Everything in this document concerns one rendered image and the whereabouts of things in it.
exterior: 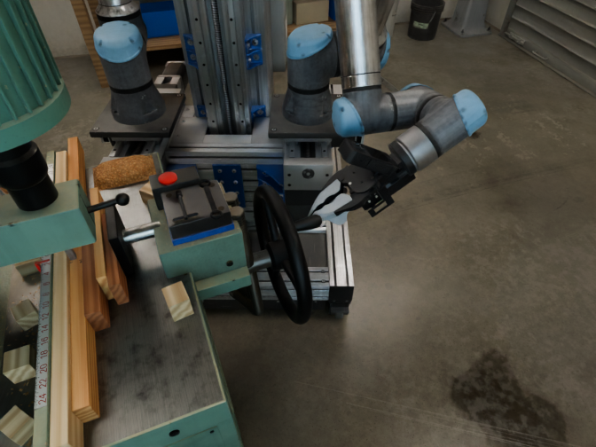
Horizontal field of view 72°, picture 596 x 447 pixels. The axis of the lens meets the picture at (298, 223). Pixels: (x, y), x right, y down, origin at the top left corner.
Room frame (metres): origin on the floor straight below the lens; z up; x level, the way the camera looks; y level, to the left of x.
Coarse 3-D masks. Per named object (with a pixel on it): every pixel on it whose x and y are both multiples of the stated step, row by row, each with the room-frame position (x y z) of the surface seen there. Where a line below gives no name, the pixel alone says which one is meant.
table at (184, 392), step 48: (144, 240) 0.50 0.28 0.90; (144, 288) 0.39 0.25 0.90; (192, 288) 0.39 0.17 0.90; (96, 336) 0.31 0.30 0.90; (144, 336) 0.31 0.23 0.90; (192, 336) 0.31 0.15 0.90; (144, 384) 0.24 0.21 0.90; (192, 384) 0.24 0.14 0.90; (96, 432) 0.18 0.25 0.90; (144, 432) 0.18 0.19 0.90; (192, 432) 0.19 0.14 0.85
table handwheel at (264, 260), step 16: (256, 192) 0.62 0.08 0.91; (272, 192) 0.57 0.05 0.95; (256, 208) 0.65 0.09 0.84; (272, 208) 0.53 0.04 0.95; (256, 224) 0.65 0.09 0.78; (272, 224) 0.57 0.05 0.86; (288, 224) 0.49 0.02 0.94; (272, 240) 0.56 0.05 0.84; (288, 240) 0.47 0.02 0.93; (256, 256) 0.52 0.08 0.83; (272, 256) 0.52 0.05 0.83; (288, 256) 0.45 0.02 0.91; (304, 256) 0.45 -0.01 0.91; (272, 272) 0.57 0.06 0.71; (288, 272) 0.48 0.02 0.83; (304, 272) 0.43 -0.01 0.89; (304, 288) 0.42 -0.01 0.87; (288, 304) 0.49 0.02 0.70; (304, 304) 0.41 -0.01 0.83; (304, 320) 0.41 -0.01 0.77
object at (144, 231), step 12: (108, 216) 0.46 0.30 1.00; (120, 216) 0.50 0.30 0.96; (108, 228) 0.44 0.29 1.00; (120, 228) 0.46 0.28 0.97; (132, 228) 0.47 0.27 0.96; (144, 228) 0.47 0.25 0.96; (108, 240) 0.41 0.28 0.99; (120, 240) 0.42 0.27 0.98; (132, 240) 0.45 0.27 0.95; (120, 252) 0.42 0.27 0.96; (120, 264) 0.41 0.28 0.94; (132, 264) 0.43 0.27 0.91
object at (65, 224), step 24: (72, 192) 0.43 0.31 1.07; (0, 216) 0.39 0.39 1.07; (24, 216) 0.39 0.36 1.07; (48, 216) 0.39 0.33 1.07; (72, 216) 0.40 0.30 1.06; (0, 240) 0.36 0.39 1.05; (24, 240) 0.37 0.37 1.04; (48, 240) 0.38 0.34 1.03; (72, 240) 0.39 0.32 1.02; (0, 264) 0.36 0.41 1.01
